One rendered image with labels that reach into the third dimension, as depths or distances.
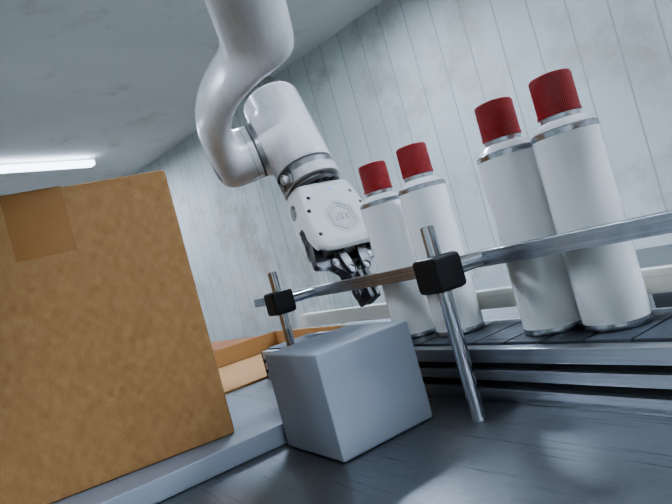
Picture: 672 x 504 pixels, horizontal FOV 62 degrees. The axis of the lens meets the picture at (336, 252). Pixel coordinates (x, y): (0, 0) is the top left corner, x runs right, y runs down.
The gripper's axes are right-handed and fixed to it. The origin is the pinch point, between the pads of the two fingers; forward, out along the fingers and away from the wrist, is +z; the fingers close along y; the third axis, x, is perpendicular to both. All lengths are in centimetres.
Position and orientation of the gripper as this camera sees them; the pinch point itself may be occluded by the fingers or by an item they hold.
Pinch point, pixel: (364, 287)
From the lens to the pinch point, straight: 71.7
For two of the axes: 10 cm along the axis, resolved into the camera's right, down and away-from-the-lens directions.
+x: -4.0, 4.8, 7.8
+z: 4.3, 8.5, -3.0
